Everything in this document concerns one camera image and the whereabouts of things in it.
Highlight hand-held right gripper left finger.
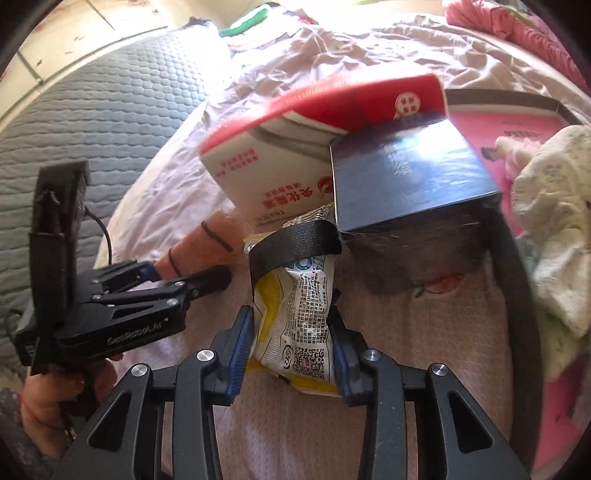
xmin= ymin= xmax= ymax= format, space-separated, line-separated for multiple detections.
xmin=53 ymin=305 xmax=256 ymax=480

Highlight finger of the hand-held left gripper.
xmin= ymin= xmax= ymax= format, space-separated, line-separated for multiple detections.
xmin=92 ymin=261 xmax=162 ymax=292
xmin=168 ymin=265 xmax=232 ymax=303

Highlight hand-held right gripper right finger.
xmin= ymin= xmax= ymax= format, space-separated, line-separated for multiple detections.
xmin=327 ymin=302 xmax=532 ymax=480

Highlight peach sock packet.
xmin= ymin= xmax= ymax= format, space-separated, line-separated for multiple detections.
xmin=154 ymin=210 xmax=250 ymax=280

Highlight yellow and white snack packet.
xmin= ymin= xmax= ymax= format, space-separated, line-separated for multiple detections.
xmin=244 ymin=203 xmax=342 ymax=398

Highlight white floral cloth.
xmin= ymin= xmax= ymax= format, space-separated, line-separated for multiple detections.
xmin=510 ymin=124 xmax=591 ymax=337

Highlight person's left forearm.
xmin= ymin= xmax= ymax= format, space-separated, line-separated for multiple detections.
xmin=0 ymin=385 xmax=75 ymax=480

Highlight person's left hand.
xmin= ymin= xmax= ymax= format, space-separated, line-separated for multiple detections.
xmin=21 ymin=359 xmax=119 ymax=440

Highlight lilac patterned quilt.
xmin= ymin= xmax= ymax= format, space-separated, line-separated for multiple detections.
xmin=97 ymin=14 xmax=578 ymax=480

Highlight black fabric band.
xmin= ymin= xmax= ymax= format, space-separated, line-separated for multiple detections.
xmin=248 ymin=220 xmax=343 ymax=287

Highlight red and white carton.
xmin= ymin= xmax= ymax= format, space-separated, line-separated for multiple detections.
xmin=199 ymin=74 xmax=448 ymax=227

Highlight grey quilted headboard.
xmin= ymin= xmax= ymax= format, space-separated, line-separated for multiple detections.
xmin=0 ymin=30 xmax=232 ymax=365

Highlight dark blue box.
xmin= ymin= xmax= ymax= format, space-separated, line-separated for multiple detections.
xmin=329 ymin=113 xmax=504 ymax=296

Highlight pink book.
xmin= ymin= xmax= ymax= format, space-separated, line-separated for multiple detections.
xmin=448 ymin=104 xmax=591 ymax=472

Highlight pink and cream plush toy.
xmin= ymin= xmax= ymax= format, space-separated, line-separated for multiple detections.
xmin=494 ymin=134 xmax=539 ymax=178

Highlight stack of folded clothes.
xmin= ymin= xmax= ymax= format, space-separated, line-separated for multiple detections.
xmin=217 ymin=2 xmax=333 ymax=51

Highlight pink blanket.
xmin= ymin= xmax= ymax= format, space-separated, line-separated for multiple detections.
xmin=441 ymin=0 xmax=578 ymax=84

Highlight black cable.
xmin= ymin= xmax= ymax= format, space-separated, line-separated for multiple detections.
xmin=83 ymin=208 xmax=114 ymax=266

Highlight cream wall cabinets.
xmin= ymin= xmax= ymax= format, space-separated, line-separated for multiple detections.
xmin=0 ymin=0 xmax=222 ymax=121

